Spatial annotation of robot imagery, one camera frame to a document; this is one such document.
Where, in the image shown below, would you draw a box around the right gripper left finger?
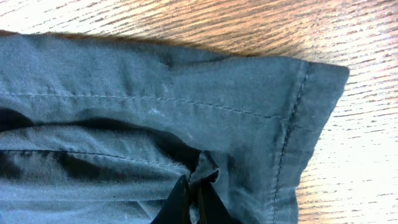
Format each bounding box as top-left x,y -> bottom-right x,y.
150,175 -> 190,224

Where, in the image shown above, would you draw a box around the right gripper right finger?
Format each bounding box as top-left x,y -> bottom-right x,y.
197,182 -> 241,224

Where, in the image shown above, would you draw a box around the dark blue shorts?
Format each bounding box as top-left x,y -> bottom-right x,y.
1,34 -> 349,223

